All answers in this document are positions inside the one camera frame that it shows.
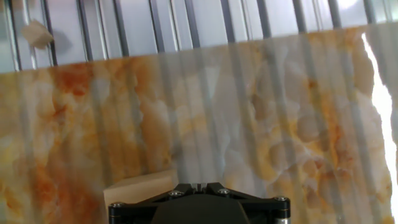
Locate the orange marble pattern mat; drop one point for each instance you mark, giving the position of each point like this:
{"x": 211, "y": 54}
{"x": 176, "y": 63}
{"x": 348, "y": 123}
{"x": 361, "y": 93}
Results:
{"x": 217, "y": 109}

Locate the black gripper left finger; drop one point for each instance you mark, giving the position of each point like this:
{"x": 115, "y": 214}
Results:
{"x": 130, "y": 211}

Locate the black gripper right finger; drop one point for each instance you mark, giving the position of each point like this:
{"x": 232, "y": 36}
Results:
{"x": 267, "y": 210}

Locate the tiny wooden cube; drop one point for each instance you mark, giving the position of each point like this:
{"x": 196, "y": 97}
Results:
{"x": 37, "y": 34}

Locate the light wooden block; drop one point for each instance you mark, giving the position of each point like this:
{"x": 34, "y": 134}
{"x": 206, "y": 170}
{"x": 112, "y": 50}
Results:
{"x": 140, "y": 188}

